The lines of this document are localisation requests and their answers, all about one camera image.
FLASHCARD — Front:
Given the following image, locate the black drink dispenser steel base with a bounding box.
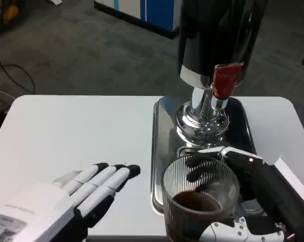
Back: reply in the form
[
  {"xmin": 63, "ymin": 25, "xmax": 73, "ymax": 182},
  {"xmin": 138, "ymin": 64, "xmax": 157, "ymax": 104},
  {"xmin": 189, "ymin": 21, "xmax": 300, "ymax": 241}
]
[{"xmin": 175, "ymin": 0, "xmax": 268, "ymax": 146}]

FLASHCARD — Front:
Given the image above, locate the black floor cable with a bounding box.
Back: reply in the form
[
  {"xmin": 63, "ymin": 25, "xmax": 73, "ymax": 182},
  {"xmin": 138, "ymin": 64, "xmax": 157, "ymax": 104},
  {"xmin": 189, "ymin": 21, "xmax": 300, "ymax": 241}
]
[{"xmin": 0, "ymin": 37, "xmax": 36, "ymax": 96}]

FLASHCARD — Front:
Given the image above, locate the blue white cabinet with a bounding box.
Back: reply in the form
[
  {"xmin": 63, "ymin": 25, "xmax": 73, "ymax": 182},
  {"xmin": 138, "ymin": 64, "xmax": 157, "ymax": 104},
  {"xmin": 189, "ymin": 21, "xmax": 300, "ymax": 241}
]
[{"xmin": 94, "ymin": 0, "xmax": 182, "ymax": 40}]

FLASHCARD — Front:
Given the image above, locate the orange yellow clutter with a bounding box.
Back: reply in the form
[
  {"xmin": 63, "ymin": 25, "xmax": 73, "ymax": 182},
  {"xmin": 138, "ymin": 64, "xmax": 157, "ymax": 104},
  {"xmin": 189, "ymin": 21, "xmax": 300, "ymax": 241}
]
[{"xmin": 0, "ymin": 0, "xmax": 23, "ymax": 37}]

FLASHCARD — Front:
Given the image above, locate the red tap handle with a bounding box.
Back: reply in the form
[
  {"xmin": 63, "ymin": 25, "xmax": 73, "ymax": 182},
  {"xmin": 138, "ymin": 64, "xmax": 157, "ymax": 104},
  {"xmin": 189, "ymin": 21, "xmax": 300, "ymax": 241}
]
[{"xmin": 212, "ymin": 63, "xmax": 244, "ymax": 100}]

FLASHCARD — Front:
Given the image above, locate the steel drip tray grid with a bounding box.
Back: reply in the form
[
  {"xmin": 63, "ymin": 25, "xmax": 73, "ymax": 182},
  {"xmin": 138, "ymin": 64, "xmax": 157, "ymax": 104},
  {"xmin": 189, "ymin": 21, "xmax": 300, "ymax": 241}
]
[{"xmin": 176, "ymin": 145, "xmax": 224, "ymax": 158}]

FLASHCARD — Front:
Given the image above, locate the steel serving tray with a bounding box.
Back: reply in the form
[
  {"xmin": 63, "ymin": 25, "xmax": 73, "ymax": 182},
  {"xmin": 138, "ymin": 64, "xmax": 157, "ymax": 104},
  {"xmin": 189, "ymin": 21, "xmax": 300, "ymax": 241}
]
[{"xmin": 150, "ymin": 95, "xmax": 265, "ymax": 215}]

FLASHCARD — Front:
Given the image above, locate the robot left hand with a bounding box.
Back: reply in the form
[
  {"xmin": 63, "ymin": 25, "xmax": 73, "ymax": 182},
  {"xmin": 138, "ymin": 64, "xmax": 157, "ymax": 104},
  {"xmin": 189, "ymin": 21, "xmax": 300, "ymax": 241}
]
[{"xmin": 0, "ymin": 162, "xmax": 141, "ymax": 242}]

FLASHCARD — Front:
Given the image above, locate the clear ribbed glass cup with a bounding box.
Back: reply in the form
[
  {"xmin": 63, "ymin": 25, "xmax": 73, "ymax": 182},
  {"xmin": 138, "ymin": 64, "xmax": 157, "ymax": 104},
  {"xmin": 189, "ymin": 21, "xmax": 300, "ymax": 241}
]
[{"xmin": 162, "ymin": 155, "xmax": 241, "ymax": 242}]

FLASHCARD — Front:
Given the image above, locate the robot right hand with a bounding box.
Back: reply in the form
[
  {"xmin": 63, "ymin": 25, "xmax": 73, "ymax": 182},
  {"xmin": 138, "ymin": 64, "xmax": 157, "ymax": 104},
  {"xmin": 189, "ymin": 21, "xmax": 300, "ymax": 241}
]
[{"xmin": 186, "ymin": 146, "xmax": 304, "ymax": 242}]

